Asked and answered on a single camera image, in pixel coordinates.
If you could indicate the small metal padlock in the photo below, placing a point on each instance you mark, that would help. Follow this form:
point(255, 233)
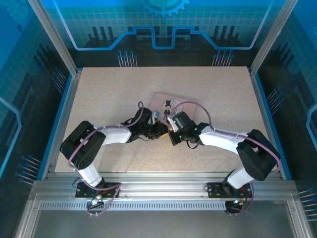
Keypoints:
point(170, 129)

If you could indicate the pink tin box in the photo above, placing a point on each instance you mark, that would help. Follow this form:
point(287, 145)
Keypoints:
point(158, 101)

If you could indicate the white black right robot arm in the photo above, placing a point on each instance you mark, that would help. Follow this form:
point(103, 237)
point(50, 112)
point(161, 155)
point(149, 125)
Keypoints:
point(223, 138)

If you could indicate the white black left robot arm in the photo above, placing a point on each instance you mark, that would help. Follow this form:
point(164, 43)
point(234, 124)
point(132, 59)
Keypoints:
point(114, 135)

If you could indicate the grey metal panel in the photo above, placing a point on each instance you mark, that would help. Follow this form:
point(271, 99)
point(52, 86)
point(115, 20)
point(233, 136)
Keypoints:
point(161, 225)

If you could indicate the small lit controller board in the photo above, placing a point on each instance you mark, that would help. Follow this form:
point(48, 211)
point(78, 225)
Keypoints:
point(237, 202)
point(95, 201)

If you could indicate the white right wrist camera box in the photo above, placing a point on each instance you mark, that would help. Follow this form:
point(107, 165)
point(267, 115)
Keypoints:
point(171, 122)

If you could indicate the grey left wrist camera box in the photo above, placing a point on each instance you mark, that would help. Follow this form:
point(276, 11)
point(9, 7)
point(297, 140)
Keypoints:
point(156, 115)

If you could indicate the wide aluminium front rail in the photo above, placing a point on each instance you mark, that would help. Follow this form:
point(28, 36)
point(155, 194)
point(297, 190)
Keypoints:
point(161, 184)

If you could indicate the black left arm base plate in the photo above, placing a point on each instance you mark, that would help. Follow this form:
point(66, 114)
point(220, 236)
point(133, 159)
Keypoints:
point(111, 188)

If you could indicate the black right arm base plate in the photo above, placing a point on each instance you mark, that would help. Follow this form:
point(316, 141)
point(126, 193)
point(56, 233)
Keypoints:
point(215, 189)

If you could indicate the aluminium side rail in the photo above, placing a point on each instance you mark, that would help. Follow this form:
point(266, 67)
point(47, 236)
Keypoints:
point(59, 129)
point(270, 124)

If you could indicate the aluminium frame post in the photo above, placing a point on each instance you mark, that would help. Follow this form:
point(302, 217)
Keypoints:
point(53, 37)
point(272, 37)

